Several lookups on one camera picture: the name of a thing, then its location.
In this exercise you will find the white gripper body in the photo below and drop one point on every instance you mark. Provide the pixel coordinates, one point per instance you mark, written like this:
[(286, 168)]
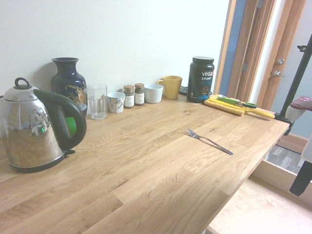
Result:
[(307, 148)]

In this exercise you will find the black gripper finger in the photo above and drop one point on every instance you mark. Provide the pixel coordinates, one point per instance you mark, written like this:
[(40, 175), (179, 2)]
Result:
[(301, 179)]

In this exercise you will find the silver metal fork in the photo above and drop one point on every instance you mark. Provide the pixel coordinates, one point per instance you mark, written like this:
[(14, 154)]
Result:
[(191, 133)]

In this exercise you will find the large open wooden drawer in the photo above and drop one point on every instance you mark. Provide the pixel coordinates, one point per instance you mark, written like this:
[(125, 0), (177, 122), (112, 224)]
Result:
[(268, 212)]

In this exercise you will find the black Ulanzi clamp stand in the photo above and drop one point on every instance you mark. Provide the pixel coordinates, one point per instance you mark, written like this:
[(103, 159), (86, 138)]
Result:
[(295, 81)]

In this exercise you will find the green black scissors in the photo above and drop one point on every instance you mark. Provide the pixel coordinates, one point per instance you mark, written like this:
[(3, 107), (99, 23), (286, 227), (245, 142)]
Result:
[(249, 105)]

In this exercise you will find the silver deadbolt lock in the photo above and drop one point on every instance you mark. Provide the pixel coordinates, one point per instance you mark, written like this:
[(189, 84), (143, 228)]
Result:
[(281, 61)]

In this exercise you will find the yellow folded cloth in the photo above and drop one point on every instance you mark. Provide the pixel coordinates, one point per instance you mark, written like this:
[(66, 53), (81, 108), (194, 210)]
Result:
[(225, 107)]

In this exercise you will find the metal door hinge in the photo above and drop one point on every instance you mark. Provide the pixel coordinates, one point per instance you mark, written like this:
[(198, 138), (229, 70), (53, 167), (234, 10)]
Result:
[(244, 67)]

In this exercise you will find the wooden door frosted glass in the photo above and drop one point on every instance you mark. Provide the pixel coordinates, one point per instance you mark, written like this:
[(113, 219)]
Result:
[(282, 34)]

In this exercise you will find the black Vega protein tub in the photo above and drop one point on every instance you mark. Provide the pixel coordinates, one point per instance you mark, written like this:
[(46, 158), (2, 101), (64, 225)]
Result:
[(200, 83)]

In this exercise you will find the yellow mug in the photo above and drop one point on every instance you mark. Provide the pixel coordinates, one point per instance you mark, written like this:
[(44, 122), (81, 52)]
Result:
[(173, 87)]

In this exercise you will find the plain white cup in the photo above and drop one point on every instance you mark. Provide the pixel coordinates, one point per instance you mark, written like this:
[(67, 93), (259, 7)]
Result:
[(153, 93)]

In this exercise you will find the brown lid spice jar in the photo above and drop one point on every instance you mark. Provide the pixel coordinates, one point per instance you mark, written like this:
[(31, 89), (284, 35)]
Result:
[(128, 97), (139, 95)]

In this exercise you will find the small patterned white cup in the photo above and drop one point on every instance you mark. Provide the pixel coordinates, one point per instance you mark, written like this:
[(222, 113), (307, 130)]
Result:
[(115, 102)]

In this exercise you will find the clear drinking glass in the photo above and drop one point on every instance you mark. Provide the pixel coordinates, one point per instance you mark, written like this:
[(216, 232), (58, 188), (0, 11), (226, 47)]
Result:
[(97, 104)]

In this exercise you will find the green lime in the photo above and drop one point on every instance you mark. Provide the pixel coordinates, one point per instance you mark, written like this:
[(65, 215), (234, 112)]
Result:
[(71, 125)]

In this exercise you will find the dark blue painted vase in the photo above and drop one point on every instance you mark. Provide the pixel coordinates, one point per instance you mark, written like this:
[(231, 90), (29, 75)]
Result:
[(68, 80)]

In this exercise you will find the wooden door frame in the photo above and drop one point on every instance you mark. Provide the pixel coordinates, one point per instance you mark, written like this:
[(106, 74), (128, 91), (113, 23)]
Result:
[(243, 36)]

